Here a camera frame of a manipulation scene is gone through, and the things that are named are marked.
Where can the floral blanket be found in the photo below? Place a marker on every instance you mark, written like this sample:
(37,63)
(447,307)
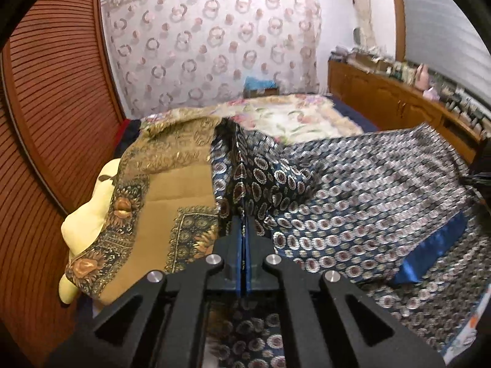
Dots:
(291,117)

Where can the pink bottle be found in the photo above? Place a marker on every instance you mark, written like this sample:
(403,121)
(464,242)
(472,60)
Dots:
(422,76)

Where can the pink tissue pack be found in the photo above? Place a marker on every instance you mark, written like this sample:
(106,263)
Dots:
(431,94)

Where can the row of cosmetic bottles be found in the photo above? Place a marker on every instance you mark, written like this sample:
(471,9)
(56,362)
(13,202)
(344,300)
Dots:
(401,71)

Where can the sheer circle-patterned curtain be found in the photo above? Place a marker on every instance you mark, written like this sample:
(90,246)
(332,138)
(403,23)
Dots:
(214,42)

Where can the small round mirror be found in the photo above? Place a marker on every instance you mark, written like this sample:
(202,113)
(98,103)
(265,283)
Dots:
(357,35)

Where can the wooden louvered wardrobe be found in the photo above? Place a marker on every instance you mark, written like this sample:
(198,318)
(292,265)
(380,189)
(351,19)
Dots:
(53,92)

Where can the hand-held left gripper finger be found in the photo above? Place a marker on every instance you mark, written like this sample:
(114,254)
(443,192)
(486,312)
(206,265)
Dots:
(249,260)
(241,260)

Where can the dark red cloth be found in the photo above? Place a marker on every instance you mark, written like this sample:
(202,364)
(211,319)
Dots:
(128,134)

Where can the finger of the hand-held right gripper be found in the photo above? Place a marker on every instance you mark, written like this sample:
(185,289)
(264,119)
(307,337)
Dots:
(482,178)

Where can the dark circle-patterned satin shirt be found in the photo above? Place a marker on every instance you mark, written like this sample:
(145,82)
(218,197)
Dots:
(345,207)

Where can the beige window curtain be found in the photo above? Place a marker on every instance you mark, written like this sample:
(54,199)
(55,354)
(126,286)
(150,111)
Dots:
(362,4)

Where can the navy bedding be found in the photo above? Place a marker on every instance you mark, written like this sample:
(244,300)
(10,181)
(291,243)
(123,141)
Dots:
(356,113)

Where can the grey window blind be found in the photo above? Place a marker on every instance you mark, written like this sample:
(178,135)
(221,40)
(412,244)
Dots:
(441,23)

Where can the wooden sideboard cabinet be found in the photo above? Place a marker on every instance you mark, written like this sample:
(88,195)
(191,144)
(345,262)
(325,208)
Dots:
(391,99)

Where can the cardboard box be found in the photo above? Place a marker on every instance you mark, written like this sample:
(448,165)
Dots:
(370,63)

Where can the yellow plush toy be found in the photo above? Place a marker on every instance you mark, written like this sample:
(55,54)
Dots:
(88,214)

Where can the gold patterned cloth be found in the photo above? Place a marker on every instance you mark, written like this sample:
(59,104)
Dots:
(172,184)

